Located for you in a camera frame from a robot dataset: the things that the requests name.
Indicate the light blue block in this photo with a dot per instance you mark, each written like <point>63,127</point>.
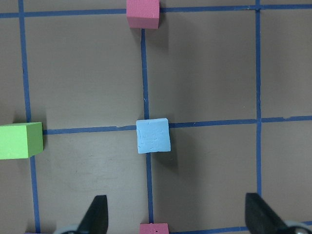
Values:
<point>153,136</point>

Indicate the green block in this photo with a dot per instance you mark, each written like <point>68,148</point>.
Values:
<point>21,140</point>

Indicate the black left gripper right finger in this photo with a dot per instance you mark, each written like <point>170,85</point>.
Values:
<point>260,218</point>

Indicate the pink block left near base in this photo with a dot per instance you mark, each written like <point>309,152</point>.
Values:
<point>154,228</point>

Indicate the pink block left far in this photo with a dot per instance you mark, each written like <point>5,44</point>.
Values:
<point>143,13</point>

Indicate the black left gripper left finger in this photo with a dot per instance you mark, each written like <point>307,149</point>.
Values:
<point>95,220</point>

